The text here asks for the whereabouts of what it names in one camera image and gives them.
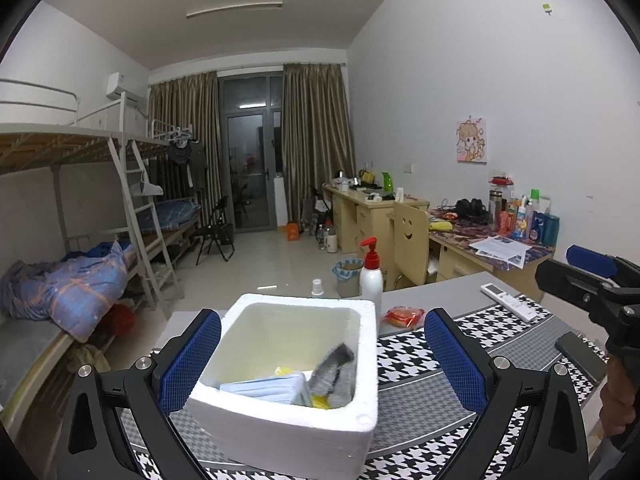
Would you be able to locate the white foam box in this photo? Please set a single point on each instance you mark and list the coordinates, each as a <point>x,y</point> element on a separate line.
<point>280,435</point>

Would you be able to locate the white air conditioner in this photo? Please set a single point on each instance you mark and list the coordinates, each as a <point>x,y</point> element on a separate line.
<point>122,87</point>

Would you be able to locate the white bunk bed blue mattress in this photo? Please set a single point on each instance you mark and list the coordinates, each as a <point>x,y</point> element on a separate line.
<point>170,212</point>

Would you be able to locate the beige cloth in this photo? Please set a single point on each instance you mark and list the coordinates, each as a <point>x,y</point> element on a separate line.
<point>90,357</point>

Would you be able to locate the orange box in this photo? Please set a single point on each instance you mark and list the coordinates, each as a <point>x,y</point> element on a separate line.
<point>292,232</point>

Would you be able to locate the cartoon wall poster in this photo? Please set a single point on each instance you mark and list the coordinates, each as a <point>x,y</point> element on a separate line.
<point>471,140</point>

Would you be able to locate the white pump bottle red cap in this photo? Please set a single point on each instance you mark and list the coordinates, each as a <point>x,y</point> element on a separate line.
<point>371,285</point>

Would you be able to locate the dark phone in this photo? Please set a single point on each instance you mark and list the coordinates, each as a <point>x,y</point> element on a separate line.
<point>580,357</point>

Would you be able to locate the brown curtain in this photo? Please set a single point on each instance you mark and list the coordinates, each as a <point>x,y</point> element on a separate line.
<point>185,150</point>
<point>317,145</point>

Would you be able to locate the yellow sponge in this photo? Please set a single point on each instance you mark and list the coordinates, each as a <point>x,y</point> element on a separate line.
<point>282,371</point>

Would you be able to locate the glass balcony door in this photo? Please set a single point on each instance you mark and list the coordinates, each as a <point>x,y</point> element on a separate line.
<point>250,170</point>

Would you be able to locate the houndstooth table mat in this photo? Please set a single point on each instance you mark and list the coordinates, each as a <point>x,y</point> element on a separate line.
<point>415,360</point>

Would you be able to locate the blue checked blanket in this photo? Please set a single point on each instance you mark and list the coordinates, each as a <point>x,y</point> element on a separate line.
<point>65,290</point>

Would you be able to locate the blue face mask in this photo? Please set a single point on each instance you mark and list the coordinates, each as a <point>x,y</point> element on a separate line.
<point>265,387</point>

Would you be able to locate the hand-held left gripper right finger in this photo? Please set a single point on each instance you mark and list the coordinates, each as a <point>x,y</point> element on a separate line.
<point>460,365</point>

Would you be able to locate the wooden desk patterned cover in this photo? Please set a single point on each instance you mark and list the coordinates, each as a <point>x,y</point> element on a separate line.
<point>450,260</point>

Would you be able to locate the wooden desk with drawers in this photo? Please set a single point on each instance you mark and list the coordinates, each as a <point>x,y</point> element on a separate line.
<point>365,220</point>

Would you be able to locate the hanging dark clothes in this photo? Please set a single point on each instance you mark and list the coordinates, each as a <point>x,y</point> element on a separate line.
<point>187,162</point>

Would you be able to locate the white printed papers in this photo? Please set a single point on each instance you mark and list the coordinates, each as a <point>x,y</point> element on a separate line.
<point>500,250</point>

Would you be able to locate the ceiling tube light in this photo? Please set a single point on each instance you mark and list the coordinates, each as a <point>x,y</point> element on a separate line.
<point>235,10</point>

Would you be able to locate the grey trash bin blue bag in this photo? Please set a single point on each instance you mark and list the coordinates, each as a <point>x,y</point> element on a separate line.
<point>347,280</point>

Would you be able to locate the person's right hand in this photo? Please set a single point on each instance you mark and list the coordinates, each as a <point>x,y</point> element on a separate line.
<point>617,395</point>

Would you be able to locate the group of toiletry bottles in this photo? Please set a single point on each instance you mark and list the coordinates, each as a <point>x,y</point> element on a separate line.
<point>530,220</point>

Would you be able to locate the yellow pouch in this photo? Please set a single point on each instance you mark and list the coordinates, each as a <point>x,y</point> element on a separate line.
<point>440,226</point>

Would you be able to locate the black folding cart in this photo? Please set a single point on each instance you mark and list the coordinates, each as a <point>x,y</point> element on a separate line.
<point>317,215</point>

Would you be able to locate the red snack packet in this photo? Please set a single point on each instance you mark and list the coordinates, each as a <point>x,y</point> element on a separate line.
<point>402,317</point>

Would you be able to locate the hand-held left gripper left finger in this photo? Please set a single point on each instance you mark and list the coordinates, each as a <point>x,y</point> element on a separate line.
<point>192,360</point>

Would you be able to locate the white remote control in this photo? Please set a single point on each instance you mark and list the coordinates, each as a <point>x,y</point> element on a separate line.
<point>510,301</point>

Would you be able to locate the white bunk bed wooden slats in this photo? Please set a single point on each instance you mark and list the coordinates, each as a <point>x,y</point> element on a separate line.
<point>50,147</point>

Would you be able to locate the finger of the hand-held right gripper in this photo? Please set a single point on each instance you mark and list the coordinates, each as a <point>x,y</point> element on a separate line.
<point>590,259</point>
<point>565,280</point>

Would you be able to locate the grey sock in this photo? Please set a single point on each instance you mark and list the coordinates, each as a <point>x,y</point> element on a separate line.
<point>330,370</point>

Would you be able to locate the red bag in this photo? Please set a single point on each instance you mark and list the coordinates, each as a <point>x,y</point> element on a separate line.
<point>121,320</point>

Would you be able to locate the black headphones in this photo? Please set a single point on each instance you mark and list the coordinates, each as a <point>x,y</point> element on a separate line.
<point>470,209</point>

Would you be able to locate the white cup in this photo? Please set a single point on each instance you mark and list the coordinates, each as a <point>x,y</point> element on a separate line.
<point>318,287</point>

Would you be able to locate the wooden chair smiley cutout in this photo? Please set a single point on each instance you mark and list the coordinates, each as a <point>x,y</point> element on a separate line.
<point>407,245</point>

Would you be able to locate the white jug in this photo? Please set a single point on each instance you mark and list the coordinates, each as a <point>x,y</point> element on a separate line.
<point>331,242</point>

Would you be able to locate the black folding chair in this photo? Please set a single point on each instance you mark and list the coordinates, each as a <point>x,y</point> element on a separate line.
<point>217,232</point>

